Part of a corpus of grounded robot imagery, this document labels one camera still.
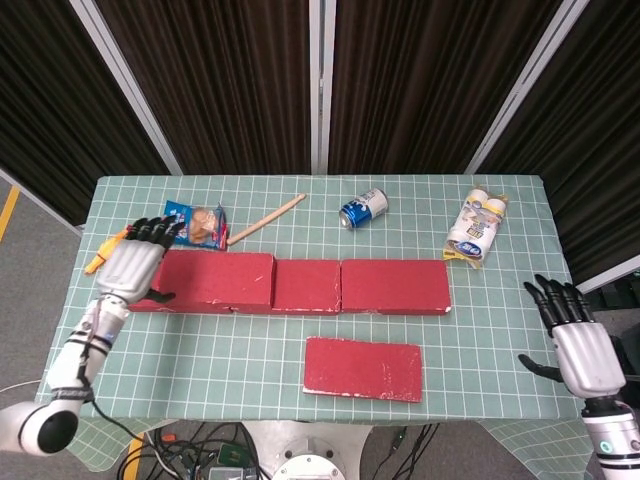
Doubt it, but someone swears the yellow rubber chicken toy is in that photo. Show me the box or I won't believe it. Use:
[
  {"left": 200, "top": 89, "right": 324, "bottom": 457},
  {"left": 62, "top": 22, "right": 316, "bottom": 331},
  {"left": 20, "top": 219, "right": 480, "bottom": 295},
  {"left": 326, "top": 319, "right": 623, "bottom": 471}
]
[{"left": 83, "top": 229, "right": 130, "bottom": 275}]

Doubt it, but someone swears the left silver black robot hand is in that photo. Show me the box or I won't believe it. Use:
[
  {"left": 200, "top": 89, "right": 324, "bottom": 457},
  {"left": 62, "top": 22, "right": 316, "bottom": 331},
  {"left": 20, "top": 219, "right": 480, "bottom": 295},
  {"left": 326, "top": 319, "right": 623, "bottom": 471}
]
[{"left": 97, "top": 216, "right": 177, "bottom": 305}]

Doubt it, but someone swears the wooden drumstick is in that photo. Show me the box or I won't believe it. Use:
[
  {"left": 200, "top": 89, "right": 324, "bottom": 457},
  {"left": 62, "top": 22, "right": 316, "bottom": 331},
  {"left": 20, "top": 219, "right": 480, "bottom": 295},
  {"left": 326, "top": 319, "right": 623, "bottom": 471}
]
[{"left": 227, "top": 193, "right": 307, "bottom": 246}]

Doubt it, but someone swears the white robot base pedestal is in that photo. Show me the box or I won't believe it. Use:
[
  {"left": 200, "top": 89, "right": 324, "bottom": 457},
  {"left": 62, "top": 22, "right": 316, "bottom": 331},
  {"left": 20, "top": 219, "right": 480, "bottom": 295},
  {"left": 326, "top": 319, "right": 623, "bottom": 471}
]
[{"left": 239, "top": 419, "right": 374, "bottom": 480}]

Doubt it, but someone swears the dark partition panel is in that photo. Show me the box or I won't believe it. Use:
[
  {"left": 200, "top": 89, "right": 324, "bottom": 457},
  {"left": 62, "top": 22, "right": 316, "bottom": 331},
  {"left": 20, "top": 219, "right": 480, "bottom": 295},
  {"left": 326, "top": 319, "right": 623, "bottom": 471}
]
[
  {"left": 328, "top": 0, "right": 576, "bottom": 176},
  {"left": 0, "top": 0, "right": 169, "bottom": 227},
  {"left": 94, "top": 0, "right": 312, "bottom": 176},
  {"left": 479, "top": 0, "right": 640, "bottom": 287}
]

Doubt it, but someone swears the white partition post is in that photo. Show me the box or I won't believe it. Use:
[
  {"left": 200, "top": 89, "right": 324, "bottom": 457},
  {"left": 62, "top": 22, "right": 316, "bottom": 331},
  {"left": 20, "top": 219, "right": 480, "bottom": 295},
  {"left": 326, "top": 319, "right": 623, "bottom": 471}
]
[
  {"left": 464, "top": 0, "right": 596, "bottom": 176},
  {"left": 308, "top": 0, "right": 337, "bottom": 176},
  {"left": 69, "top": 0, "right": 184, "bottom": 176}
]

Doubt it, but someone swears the white partition base rail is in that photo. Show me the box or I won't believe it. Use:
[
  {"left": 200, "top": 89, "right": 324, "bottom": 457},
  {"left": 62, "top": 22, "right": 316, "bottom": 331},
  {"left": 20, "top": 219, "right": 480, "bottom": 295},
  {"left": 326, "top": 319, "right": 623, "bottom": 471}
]
[
  {"left": 0, "top": 167, "right": 84, "bottom": 237},
  {"left": 572, "top": 259, "right": 640, "bottom": 296}
]

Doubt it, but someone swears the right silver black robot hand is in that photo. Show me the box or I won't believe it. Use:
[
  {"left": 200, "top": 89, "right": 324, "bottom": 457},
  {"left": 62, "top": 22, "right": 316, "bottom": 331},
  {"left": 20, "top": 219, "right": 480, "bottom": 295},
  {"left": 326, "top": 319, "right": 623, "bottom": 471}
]
[{"left": 517, "top": 273, "right": 627, "bottom": 399}]

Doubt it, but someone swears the blue white soda can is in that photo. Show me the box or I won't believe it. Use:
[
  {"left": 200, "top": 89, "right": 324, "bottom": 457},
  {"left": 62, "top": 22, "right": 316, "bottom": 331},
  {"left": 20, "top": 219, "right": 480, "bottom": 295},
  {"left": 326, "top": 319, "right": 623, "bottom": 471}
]
[{"left": 338, "top": 187, "right": 390, "bottom": 231}]

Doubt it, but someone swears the pack of white bottles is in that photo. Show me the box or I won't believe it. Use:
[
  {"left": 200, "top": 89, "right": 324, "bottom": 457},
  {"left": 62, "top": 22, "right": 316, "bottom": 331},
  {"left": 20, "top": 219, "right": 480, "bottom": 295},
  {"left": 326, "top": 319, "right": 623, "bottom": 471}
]
[{"left": 442, "top": 185, "right": 510, "bottom": 269}]

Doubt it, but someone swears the black floor cable bundle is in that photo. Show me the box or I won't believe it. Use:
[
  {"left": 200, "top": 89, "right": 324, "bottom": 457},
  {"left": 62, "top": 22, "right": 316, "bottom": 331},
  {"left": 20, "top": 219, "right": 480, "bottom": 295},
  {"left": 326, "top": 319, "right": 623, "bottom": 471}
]
[
  {"left": 117, "top": 422, "right": 261, "bottom": 480},
  {"left": 384, "top": 423, "right": 441, "bottom": 480}
]

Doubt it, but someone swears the green checkered tablecloth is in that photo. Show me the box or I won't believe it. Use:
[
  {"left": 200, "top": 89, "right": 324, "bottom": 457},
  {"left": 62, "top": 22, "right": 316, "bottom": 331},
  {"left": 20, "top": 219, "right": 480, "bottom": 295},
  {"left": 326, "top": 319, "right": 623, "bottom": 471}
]
[{"left": 32, "top": 174, "right": 609, "bottom": 476}]

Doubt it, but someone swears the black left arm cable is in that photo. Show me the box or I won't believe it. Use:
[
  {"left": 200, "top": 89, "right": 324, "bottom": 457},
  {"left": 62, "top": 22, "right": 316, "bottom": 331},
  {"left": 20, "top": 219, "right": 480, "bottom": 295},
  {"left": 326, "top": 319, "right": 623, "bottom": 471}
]
[{"left": 74, "top": 299, "right": 147, "bottom": 442}]

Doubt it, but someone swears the blue snack bag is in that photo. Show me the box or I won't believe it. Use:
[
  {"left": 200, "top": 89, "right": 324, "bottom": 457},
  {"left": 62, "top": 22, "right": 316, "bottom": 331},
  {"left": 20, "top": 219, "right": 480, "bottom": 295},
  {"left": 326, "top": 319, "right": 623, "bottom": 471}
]
[{"left": 164, "top": 199, "right": 230, "bottom": 251}]

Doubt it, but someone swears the red foam brick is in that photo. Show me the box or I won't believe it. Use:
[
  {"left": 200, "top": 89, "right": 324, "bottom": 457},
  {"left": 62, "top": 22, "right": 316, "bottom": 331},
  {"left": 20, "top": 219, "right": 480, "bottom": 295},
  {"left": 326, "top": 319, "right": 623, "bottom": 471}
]
[
  {"left": 152, "top": 249, "right": 275, "bottom": 309},
  {"left": 127, "top": 257, "right": 234, "bottom": 315},
  {"left": 272, "top": 259, "right": 343, "bottom": 315},
  {"left": 339, "top": 259, "right": 452, "bottom": 317},
  {"left": 302, "top": 336, "right": 424, "bottom": 404}
]

